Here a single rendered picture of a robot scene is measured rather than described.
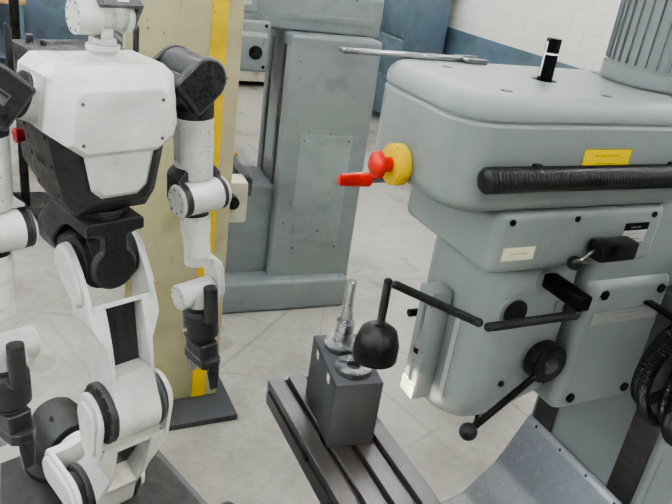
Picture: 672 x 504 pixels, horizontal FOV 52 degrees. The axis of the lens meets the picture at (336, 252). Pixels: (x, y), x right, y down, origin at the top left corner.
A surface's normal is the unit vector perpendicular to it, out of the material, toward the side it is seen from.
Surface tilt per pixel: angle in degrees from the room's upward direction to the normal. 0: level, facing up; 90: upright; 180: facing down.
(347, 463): 0
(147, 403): 66
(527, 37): 90
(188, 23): 90
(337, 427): 90
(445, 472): 0
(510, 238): 90
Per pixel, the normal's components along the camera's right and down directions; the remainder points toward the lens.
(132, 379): 0.69, 0.23
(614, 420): -0.90, 0.07
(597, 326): 0.41, 0.43
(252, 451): 0.13, -0.90
